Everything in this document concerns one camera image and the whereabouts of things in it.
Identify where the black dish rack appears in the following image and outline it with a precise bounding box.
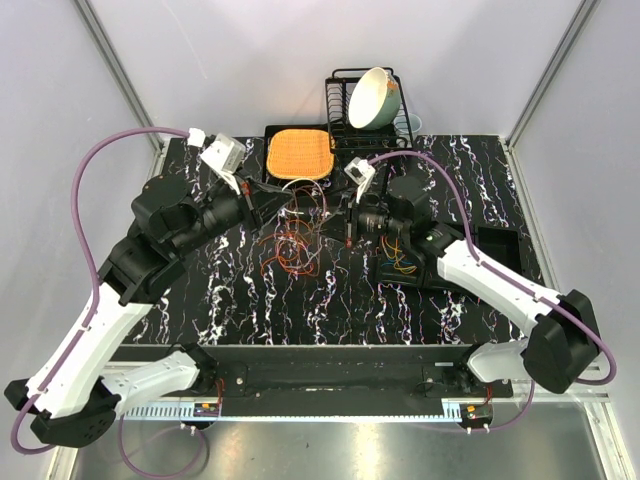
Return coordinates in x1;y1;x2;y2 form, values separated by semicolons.
325;67;414;155

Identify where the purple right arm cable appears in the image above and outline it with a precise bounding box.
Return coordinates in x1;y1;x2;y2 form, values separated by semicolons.
367;150;617;386

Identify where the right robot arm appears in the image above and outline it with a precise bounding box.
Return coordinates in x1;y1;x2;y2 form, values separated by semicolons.
329;177;605;397

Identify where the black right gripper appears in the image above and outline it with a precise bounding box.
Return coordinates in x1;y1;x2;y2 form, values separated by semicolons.
313;188;409;247

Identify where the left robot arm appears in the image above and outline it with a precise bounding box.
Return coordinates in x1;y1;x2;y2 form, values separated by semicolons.
4;175;293;452

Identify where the light blue cup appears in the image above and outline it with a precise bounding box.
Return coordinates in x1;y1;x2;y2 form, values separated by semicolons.
393;113;422;141

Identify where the black bin left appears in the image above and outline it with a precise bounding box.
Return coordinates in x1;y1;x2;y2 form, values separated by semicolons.
375;236;434;289

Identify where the orange woven mat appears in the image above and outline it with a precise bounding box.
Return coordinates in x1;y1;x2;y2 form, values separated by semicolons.
266;128;335;180

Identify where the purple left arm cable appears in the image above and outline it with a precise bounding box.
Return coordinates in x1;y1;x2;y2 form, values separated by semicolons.
10;127;209;476

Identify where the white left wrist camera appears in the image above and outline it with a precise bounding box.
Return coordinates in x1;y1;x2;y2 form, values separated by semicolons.
187;128;246;195

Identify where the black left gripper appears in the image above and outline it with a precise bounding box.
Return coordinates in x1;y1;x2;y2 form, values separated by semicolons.
172;165;295;257

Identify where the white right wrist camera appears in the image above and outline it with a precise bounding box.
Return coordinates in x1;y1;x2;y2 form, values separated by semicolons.
344;157;376;204

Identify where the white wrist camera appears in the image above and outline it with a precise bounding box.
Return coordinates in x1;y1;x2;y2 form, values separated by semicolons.
187;128;246;195
344;157;376;204

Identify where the cream ceramic bowl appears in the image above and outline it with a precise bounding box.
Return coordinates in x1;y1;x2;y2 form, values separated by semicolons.
348;67;401;130

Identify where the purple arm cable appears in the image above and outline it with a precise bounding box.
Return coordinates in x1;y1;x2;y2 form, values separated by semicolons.
10;127;209;476
367;150;617;386

